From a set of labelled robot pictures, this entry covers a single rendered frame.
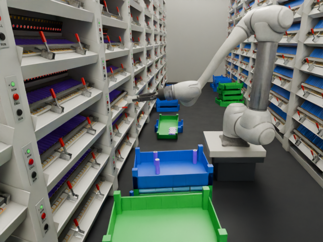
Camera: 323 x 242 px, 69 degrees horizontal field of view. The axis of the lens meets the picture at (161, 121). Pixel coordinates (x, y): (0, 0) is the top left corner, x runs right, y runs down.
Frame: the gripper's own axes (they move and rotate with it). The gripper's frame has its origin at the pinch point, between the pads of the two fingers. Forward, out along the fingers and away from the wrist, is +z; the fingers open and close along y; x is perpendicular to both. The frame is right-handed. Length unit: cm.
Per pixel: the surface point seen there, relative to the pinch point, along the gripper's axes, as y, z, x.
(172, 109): -173, -3, 57
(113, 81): -9.8, 12.7, -11.5
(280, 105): -82, -112, 45
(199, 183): 60, -35, 24
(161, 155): 43, -19, 19
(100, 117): 16.4, 16.4, 4.1
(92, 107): 16.2, 19.3, -2.3
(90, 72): 16.2, 14.7, -21.1
